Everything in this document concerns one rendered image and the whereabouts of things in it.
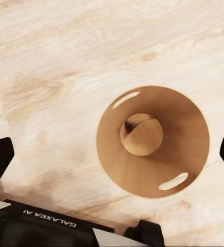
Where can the trash can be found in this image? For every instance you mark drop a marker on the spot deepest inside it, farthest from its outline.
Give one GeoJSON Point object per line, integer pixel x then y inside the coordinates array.
{"type": "Point", "coordinates": [152, 138]}

